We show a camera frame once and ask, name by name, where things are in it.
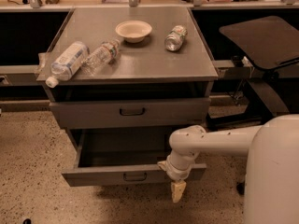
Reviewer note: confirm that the clear plastic water bottle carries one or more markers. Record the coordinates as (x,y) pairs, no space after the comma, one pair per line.
(104,54)

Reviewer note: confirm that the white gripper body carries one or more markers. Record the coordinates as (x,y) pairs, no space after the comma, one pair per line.
(176,172)

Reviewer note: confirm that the grey drawer cabinet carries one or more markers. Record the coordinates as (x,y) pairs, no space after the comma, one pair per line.
(142,71)

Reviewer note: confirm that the black office chair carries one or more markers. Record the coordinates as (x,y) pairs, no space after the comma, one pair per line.
(260,58)

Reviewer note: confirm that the white paper bowl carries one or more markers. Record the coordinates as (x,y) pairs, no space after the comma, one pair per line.
(133,31)

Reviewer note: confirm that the grey top drawer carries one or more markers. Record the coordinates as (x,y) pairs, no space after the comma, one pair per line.
(130,113)

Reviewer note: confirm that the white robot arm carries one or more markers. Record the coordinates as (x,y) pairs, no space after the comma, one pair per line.
(272,173)

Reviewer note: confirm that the crushed metal can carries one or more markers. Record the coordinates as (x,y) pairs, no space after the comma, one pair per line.
(175,38)

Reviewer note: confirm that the white labelled plastic bottle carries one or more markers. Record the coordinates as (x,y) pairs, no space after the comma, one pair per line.
(67,64)

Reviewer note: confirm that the grey drawer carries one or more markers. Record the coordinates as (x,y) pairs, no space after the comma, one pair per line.
(130,113)
(118,156)

